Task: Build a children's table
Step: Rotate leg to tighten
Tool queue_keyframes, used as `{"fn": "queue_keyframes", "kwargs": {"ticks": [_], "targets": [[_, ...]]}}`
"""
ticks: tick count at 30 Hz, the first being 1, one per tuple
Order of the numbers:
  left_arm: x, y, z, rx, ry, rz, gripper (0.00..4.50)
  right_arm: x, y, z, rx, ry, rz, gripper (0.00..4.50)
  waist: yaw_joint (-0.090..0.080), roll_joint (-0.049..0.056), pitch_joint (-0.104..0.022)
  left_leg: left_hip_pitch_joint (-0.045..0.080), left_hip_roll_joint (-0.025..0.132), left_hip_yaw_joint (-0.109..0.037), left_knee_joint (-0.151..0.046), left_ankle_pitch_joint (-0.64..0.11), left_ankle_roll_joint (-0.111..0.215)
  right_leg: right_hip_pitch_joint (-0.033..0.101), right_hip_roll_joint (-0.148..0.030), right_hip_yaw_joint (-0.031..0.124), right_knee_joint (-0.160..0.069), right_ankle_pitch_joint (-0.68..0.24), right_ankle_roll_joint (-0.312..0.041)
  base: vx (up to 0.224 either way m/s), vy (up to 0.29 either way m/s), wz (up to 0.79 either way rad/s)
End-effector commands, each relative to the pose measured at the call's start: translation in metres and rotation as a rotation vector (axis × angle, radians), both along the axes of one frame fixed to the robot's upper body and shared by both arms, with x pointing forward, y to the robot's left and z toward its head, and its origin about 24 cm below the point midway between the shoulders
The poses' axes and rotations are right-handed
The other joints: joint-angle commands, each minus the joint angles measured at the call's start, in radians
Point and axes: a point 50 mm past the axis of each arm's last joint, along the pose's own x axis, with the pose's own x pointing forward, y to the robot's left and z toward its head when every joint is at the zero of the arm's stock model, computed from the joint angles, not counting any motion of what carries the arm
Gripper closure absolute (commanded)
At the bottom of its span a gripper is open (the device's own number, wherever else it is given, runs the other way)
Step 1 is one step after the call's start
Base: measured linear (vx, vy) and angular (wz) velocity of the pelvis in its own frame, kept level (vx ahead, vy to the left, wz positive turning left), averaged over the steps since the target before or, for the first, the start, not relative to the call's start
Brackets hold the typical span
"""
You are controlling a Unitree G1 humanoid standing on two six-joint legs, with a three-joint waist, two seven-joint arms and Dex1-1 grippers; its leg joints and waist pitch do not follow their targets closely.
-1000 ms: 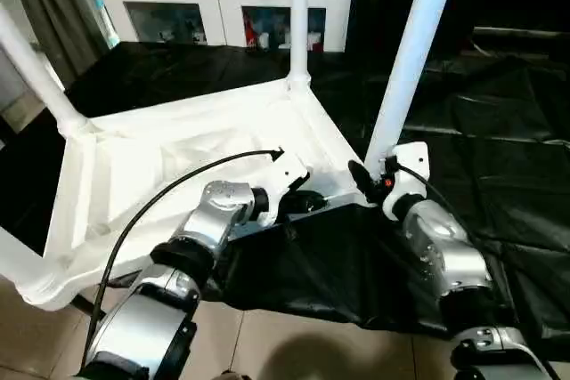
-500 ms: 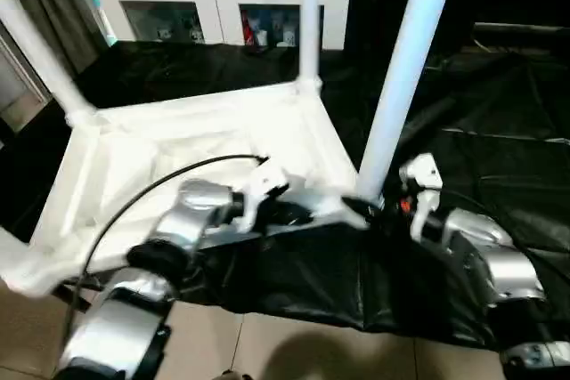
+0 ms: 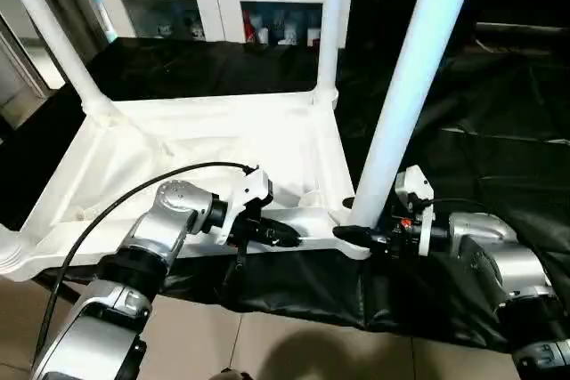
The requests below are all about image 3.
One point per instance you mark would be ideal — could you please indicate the white plastic table top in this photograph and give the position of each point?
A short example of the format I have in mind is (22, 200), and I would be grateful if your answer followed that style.
(178, 144)

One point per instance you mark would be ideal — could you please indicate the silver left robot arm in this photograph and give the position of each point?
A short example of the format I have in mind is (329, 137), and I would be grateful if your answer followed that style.
(165, 228)

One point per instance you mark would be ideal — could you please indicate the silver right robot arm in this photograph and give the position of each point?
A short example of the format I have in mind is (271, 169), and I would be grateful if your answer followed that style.
(494, 260)

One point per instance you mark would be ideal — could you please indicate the black work surface mat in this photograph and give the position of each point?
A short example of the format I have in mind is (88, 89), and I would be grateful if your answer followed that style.
(467, 131)

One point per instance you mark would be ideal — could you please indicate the black left robot foot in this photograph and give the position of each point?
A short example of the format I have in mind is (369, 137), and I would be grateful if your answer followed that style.
(231, 374)

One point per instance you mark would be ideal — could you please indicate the red item in cabinet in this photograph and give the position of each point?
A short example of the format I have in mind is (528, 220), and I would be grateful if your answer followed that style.
(250, 30)

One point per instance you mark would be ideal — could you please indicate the white figurine in cabinet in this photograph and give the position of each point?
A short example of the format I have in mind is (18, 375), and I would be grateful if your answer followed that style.
(164, 30)

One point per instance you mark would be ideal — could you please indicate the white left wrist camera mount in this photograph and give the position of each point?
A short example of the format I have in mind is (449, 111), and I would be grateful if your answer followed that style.
(247, 191)

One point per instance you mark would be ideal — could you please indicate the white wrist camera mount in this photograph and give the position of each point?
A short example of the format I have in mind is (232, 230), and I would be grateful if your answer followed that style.
(416, 188)
(247, 191)

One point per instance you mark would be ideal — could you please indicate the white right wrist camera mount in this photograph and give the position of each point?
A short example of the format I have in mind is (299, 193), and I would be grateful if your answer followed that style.
(416, 188)

